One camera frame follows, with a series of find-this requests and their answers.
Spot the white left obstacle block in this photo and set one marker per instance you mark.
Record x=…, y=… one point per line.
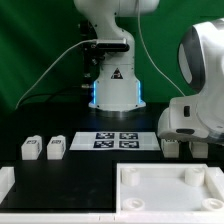
x=7, y=180

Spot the white front edge strip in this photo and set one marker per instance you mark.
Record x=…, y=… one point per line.
x=130, y=218

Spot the white square tabletop part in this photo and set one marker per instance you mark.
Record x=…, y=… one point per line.
x=169, y=188

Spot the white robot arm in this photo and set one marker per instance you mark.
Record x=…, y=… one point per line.
x=198, y=117

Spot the white tag sheet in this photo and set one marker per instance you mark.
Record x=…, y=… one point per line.
x=115, y=141

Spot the black rear camera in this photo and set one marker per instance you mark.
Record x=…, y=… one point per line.
x=119, y=45

